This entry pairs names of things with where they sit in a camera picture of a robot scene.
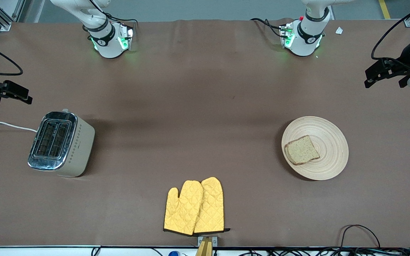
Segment grey base connector plate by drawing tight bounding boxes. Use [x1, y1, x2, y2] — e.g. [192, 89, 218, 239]
[280, 23, 294, 48]
[118, 22, 135, 51]

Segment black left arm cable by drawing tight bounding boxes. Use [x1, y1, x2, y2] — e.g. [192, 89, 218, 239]
[370, 0, 410, 70]

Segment grey metal clamp bracket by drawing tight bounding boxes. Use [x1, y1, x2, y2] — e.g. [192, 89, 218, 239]
[197, 236, 218, 247]

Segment cream and chrome toaster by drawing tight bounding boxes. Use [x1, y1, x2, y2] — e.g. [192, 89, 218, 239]
[28, 108, 95, 177]

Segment aluminium frame profile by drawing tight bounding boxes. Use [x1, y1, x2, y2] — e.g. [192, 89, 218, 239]
[0, 0, 24, 32]

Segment white toaster power cable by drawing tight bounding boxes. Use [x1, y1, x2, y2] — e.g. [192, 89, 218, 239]
[0, 120, 38, 133]

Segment black cable bundle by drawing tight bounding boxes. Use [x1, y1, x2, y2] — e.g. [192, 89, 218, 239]
[226, 247, 410, 256]

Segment brown bread slice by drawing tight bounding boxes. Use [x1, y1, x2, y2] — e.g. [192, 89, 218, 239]
[284, 135, 320, 166]

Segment round wooden plate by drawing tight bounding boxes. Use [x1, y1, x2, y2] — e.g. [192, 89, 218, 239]
[282, 116, 349, 181]

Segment yellow quilted oven mitt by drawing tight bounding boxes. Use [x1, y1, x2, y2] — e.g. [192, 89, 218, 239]
[194, 177, 230, 234]
[164, 180, 204, 236]

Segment black looped cable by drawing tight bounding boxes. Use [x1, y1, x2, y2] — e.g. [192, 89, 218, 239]
[340, 224, 382, 249]

